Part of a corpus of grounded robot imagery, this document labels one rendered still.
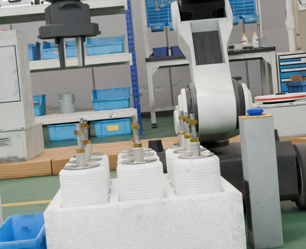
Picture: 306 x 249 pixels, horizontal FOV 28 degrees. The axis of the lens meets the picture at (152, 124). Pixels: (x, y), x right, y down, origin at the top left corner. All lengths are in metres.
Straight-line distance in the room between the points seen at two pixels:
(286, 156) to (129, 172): 0.71
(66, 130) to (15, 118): 2.59
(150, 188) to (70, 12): 0.39
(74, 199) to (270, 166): 0.49
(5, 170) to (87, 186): 2.16
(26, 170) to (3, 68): 0.58
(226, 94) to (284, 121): 1.76
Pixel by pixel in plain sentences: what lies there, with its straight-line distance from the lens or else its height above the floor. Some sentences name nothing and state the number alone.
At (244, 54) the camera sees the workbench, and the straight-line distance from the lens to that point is 6.79.
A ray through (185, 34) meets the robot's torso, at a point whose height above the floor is 0.55.
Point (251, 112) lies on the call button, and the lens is 1.48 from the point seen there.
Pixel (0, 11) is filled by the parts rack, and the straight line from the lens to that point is 6.18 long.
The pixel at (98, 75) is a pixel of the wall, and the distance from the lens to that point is 9.74.
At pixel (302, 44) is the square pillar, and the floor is 0.80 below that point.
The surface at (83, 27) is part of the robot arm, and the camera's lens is 1.27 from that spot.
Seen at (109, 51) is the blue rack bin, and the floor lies 0.82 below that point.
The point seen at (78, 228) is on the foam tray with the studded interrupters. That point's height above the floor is 0.14.
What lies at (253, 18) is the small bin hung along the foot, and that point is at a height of 1.12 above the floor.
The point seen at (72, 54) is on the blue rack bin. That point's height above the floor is 0.82.
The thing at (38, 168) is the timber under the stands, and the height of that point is 0.04.
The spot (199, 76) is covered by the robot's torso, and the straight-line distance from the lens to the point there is 1.73.
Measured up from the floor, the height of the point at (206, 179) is 0.21.
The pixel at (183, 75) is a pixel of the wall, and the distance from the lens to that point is 9.72.
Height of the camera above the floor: 0.39
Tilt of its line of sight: 3 degrees down
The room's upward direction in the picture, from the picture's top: 5 degrees counter-clockwise
